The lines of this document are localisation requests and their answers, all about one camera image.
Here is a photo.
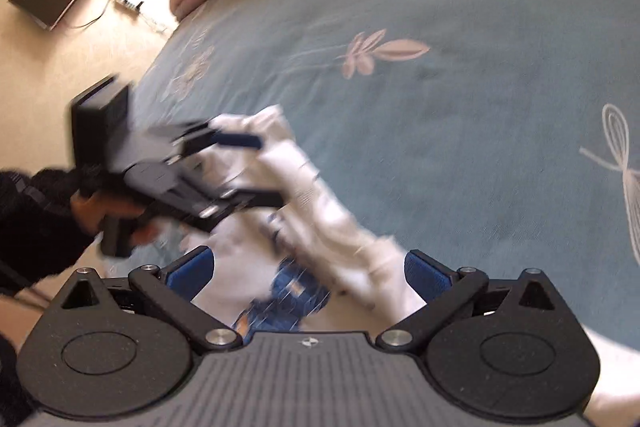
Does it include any blue floral bed sheet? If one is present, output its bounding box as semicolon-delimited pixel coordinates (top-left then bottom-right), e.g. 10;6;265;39
132;0;640;358

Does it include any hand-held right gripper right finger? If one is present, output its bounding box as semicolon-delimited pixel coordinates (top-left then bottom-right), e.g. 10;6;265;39
376;249;558;350

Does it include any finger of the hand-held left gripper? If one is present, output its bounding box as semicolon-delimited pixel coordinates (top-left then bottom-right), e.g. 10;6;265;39
197;189;285;233
172;119;263;152

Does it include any white long-sleeved printed shirt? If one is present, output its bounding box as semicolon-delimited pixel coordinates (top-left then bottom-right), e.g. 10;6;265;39
180;103;640;427

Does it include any person's left hand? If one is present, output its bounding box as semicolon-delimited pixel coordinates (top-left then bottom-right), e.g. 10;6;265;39
70;193;162;247

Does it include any person's left forearm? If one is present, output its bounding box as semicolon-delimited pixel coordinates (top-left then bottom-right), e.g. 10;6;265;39
0;167;106;290

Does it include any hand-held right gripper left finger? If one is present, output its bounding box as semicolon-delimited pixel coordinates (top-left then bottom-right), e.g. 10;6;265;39
61;246;241;350

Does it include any person's black clothing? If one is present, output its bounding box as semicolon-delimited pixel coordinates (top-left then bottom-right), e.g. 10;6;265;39
0;337;31;413

